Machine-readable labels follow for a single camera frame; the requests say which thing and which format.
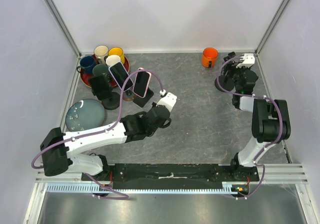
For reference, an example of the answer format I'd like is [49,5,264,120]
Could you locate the cream mug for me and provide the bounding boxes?
[94,45,109,64]

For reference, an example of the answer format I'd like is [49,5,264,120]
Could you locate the white mug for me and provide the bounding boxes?
[105,55,121,67]

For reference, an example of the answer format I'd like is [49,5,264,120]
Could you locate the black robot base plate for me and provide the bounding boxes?
[94,163,260,190]

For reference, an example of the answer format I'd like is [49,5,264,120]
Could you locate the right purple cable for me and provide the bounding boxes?
[216,57,285,164]

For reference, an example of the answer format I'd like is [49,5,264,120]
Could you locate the dark green mug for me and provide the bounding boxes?
[92,64,110,77]

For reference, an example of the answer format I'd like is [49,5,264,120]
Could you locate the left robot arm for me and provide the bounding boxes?
[40,101,174,180]

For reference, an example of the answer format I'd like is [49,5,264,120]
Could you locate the black round-base phone stand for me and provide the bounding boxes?
[214,61,235,92]

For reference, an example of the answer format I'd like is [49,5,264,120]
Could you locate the blue ceramic plate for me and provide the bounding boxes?
[65,99,107,132]

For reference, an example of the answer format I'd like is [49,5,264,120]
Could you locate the wooden round-base phone stand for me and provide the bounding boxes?
[122,90,136,101]

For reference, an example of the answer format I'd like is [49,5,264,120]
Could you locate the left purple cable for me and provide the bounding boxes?
[30,68,166,169]

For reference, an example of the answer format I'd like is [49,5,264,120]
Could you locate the orange mug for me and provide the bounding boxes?
[201,47,219,68]

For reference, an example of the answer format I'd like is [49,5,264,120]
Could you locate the phone in purple case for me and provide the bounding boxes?
[108,62,134,91]

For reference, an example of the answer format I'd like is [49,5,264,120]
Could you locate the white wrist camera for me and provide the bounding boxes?
[156,90,177,112]
[236,53,256,69]

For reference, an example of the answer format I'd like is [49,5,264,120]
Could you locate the red round tray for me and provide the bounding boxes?
[77,56,130,88]

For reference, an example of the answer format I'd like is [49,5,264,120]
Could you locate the black phone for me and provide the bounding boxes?
[88,75,112,100]

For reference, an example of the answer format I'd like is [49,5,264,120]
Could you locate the purple cable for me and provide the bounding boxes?
[216,57,285,164]
[30,68,166,169]

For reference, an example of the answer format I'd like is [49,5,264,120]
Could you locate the black flat-base phone stand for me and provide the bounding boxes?
[133,88,154,108]

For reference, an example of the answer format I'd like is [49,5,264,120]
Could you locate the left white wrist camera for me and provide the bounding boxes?
[156,90,177,112]

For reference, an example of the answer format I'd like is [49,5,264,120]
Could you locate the grey slotted cable duct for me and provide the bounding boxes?
[46,183,238,194]

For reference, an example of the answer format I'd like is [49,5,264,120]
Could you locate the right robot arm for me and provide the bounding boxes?
[215,56,291,181]

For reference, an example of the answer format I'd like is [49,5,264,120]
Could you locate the yellow mug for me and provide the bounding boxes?
[108,47,125,64]

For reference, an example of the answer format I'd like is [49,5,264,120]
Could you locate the blue mug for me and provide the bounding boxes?
[76,56,97,75]

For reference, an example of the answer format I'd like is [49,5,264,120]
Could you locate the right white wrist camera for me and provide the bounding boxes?
[236,53,256,69]

